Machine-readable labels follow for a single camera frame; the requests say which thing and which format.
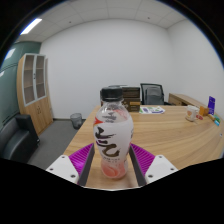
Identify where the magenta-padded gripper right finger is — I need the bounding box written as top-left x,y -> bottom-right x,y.
128,142 -> 179,187

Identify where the green packet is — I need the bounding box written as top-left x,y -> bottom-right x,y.
212,114 -> 222,127

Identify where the wooden side desk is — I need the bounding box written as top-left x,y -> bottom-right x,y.
167,92 -> 210,110

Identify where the tan cardboard box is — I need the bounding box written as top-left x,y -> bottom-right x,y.
123,98 -> 142,113

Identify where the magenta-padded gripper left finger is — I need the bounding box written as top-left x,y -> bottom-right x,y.
45,142 -> 96,187

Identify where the purple packet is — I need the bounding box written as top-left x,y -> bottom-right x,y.
207,95 -> 217,116

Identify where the black leather armchair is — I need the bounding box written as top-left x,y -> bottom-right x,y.
0,113 -> 41,162

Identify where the white leaflet with coloured shapes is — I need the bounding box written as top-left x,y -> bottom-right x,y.
138,105 -> 166,116

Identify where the orange-brown small box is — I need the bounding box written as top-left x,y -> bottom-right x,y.
198,105 -> 211,117

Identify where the black mesh-back office chair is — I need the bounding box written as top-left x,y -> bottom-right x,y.
139,82 -> 167,106

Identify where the clear drink bottle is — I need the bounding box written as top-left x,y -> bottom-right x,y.
92,86 -> 135,180

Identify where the white mug with orange print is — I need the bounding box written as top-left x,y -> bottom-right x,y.
185,104 -> 200,123

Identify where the wooden shelf cabinet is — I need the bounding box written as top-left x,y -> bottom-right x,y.
16,52 -> 55,136

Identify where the dark mesh waste bin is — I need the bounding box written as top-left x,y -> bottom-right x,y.
69,112 -> 84,131

